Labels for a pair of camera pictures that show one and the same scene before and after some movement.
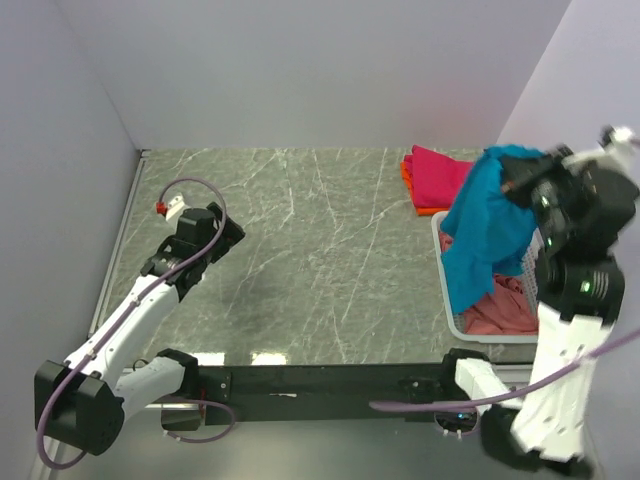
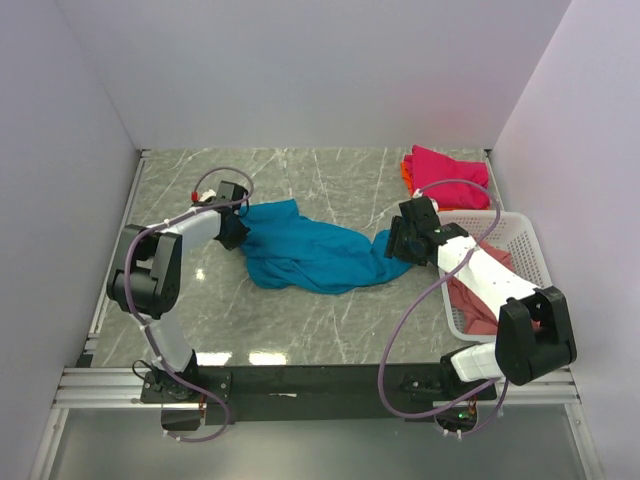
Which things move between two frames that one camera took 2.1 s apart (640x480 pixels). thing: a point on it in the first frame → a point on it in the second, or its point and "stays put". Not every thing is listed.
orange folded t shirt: (421, 211) stays put
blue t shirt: (486, 232) → (284, 250)
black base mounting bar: (324, 393) stays put
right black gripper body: (520, 170) → (397, 244)
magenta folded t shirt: (436, 179) stays put
